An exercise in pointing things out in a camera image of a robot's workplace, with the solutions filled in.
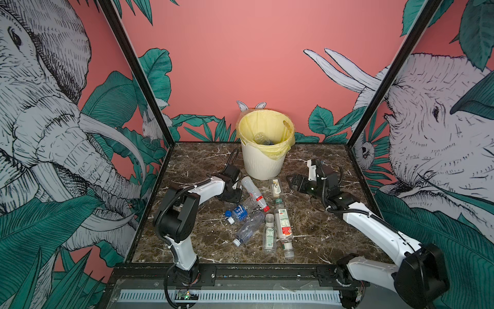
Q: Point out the small clear bottle bird label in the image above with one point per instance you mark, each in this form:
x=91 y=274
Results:
x=276 y=189

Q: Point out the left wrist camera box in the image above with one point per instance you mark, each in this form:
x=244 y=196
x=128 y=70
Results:
x=230 y=169

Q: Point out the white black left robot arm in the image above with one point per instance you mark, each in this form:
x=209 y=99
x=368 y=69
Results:
x=176 y=216

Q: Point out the clear bottle white cap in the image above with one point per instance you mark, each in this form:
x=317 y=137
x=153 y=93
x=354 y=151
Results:
x=250 y=227

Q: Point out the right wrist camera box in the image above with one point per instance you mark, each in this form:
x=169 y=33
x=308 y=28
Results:
x=323 y=174

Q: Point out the yellow plastic bin liner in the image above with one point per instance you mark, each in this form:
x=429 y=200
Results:
x=274 y=125

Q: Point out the clear bottle blue label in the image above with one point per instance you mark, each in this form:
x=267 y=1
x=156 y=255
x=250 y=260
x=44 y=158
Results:
x=262 y=139

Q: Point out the black frame post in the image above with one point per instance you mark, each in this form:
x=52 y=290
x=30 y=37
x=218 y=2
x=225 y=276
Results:
x=109 y=10
x=421 y=23

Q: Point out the white slotted cable duct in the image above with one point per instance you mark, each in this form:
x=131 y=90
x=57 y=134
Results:
x=324 y=297

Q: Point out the clear bottle blue cap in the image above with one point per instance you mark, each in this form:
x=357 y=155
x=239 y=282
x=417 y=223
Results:
x=241 y=211

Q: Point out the black left frame post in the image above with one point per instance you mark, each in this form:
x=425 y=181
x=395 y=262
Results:
x=109 y=10

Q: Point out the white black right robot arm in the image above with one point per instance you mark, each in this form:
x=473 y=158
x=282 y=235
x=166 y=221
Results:
x=417 y=272

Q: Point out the clear bottle green label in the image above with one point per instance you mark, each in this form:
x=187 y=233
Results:
x=269 y=235

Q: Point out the tall bottle red green label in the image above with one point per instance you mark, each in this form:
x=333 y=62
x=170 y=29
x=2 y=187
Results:
x=284 y=228

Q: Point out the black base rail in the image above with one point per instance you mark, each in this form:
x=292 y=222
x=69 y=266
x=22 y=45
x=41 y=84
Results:
x=213 y=274

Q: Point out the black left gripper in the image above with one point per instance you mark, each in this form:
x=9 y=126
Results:
x=237 y=196

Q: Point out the black right frame post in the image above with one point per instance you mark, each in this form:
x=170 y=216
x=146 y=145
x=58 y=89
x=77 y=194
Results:
x=421 y=23

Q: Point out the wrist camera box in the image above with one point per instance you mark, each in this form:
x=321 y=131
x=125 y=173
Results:
x=230 y=169
x=323 y=174

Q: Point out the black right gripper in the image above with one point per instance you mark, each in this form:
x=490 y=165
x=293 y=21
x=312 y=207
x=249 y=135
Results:
x=299 y=177

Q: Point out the white ribbed waste bin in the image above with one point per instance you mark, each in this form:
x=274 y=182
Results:
x=258 y=165

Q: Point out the white bottle red band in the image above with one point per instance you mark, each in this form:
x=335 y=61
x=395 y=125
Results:
x=255 y=194

